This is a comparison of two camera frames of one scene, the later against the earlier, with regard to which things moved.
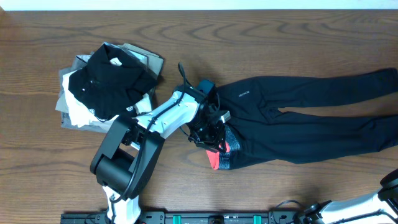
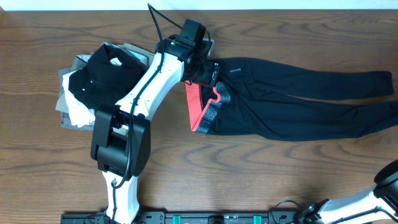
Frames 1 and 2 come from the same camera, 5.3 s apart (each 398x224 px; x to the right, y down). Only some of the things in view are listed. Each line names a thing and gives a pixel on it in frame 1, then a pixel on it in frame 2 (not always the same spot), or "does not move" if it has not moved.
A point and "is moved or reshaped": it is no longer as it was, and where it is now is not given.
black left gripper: [215, 143] to [211, 74]
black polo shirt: [111, 84] does not move
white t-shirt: [79, 116] does not move
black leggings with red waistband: [260, 133] is moved or reshaped
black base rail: [185, 218] does not move
